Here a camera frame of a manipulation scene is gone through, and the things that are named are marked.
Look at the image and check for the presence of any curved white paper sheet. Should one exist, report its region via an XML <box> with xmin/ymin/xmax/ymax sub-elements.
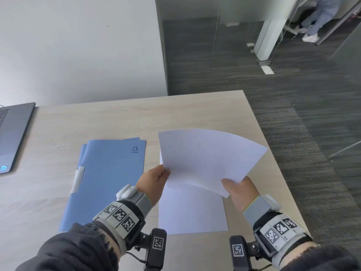
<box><xmin>158</xmin><ymin>128</ymin><xmax>268</xmax><ymax>199</ymax></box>

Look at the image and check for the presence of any person's left hand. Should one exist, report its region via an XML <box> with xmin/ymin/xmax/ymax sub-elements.
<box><xmin>137</xmin><ymin>165</ymin><xmax>171</xmax><ymax>208</ymax></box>

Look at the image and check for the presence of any thin black camera cable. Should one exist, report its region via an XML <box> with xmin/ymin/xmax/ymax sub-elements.
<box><xmin>125</xmin><ymin>250</ymin><xmax>148</xmax><ymax>265</ymax></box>

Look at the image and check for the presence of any person's right forearm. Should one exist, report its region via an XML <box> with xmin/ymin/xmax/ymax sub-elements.
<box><xmin>279</xmin><ymin>242</ymin><xmax>361</xmax><ymax>271</ymax></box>

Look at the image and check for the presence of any black wrist camera with marker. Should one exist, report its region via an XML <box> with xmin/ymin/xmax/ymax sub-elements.
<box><xmin>142</xmin><ymin>228</ymin><xmax>168</xmax><ymax>271</ymax></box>
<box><xmin>230</xmin><ymin>235</ymin><xmax>255</xmax><ymax>271</ymax></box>

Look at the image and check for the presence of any white square column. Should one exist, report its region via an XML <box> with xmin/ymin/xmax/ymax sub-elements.
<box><xmin>255</xmin><ymin>19</ymin><xmax>289</xmax><ymax>62</ymax></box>

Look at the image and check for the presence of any blue document folder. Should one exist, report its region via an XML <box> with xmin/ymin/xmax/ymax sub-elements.
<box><xmin>58</xmin><ymin>137</ymin><xmax>147</xmax><ymax>233</ymax></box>

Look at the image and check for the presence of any person's right hand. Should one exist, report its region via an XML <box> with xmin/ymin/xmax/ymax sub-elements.
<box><xmin>221</xmin><ymin>177</ymin><xmax>261</xmax><ymax>212</ymax></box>

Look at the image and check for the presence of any grey laptop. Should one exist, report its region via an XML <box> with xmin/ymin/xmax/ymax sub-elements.
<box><xmin>0</xmin><ymin>102</ymin><xmax>36</xmax><ymax>175</ymax></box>

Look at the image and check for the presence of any grey wrist brace with markers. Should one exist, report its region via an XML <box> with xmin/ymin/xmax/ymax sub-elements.
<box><xmin>92</xmin><ymin>184</ymin><xmax>154</xmax><ymax>251</ymax></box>
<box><xmin>243</xmin><ymin>194</ymin><xmax>314</xmax><ymax>263</ymax></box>

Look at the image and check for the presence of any flat white paper sheet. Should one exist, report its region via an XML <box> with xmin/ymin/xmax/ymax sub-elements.
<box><xmin>158</xmin><ymin>151</ymin><xmax>229</xmax><ymax>235</ymax></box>

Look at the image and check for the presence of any white folder spine clip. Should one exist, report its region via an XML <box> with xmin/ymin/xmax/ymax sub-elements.
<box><xmin>70</xmin><ymin>165</ymin><xmax>85</xmax><ymax>194</ymax></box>

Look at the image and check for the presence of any person's left forearm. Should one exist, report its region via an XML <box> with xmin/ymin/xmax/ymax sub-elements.
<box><xmin>15</xmin><ymin>222</ymin><xmax>126</xmax><ymax>271</ymax></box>

